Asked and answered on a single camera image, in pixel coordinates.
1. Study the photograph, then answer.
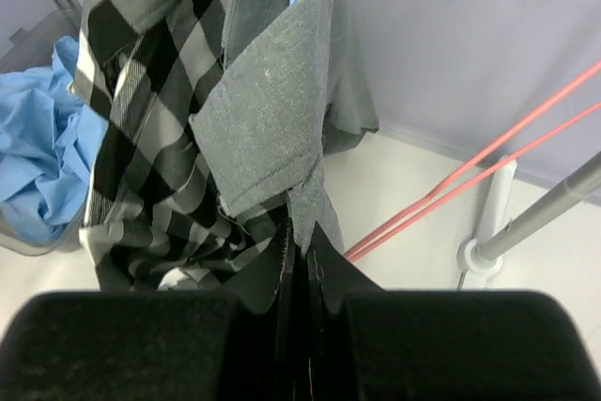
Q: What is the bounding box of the black white checkered shirt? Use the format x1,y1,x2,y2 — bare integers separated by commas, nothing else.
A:
71,0,286,290

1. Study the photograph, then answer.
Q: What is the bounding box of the light blue shirt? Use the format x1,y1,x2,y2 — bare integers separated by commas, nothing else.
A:
1,36,107,245

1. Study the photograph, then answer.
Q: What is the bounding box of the grey shirt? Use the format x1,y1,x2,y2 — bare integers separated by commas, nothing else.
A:
191,0,378,250

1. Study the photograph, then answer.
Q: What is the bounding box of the pink wire hanger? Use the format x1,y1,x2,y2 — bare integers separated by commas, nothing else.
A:
345,62,600,263

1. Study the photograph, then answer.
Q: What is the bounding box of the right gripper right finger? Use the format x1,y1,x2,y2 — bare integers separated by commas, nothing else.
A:
306,227,593,400

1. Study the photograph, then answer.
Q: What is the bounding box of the clear grey plastic bin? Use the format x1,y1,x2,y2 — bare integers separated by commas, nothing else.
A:
1,10,105,256

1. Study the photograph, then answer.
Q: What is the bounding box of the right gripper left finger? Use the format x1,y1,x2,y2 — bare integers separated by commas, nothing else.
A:
1,223,296,400

